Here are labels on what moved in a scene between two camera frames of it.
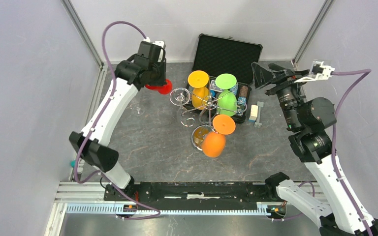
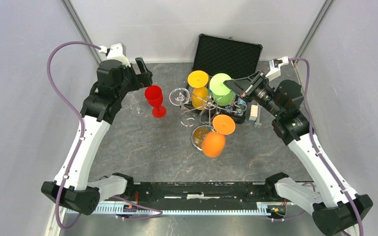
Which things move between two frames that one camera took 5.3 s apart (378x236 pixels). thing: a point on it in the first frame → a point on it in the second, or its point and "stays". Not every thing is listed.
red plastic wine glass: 163,89 → 154,95
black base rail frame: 146,199 stays
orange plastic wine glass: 213,143 stays
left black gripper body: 158,73 → 135,83
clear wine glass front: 139,110 stays
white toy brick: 254,113 stays
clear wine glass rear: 179,97 stays
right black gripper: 283,78 → 245,87
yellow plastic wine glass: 199,80 stays
